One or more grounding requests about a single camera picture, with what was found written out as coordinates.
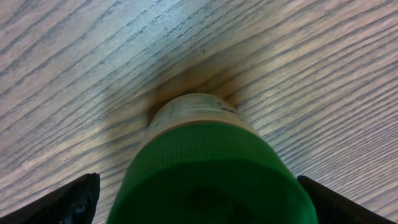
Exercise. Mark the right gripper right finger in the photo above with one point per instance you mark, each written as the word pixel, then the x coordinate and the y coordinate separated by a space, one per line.
pixel 332 207

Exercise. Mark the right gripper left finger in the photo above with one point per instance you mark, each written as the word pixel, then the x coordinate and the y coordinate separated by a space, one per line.
pixel 73 203

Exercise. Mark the green lid jar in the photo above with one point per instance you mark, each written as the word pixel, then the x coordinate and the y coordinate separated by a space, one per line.
pixel 201 162

